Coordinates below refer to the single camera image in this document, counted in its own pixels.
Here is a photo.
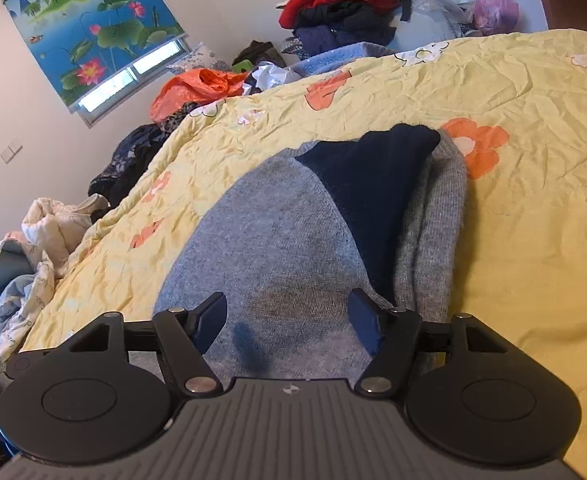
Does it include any grey knit sweater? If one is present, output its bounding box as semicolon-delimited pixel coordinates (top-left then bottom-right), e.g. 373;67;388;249
156;125;467;382

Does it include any cream puffy jacket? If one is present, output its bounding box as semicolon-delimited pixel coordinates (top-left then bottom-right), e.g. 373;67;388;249
21;193;110;278

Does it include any dark floral garment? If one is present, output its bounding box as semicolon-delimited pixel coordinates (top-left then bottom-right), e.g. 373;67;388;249
88;102;198;207

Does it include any yellow carrot print quilt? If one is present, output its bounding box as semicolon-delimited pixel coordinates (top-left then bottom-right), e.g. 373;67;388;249
24;29;587;478

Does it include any orange plastic bag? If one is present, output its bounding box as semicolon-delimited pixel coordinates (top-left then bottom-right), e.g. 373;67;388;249
149;68;248;122

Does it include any white crumpled garment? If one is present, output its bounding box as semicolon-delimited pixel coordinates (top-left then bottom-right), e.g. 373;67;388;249
242;62;301;96

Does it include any light blue knit garment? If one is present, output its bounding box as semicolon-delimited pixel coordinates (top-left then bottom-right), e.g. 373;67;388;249
290;42;394;78

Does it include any lotus print window blind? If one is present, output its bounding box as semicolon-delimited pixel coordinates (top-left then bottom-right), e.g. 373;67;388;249
4;0;185;108

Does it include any clear plastic bag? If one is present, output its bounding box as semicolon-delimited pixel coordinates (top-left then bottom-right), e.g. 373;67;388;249
387;0;467;52

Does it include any purple plastic bag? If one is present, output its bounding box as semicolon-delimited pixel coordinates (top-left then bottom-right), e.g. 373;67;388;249
473;0;519;36

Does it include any dark navy garment on pile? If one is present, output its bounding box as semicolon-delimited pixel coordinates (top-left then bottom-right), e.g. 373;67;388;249
293;0;395;55

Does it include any white wall switch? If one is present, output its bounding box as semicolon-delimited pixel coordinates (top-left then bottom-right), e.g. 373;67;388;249
0;140;23;164

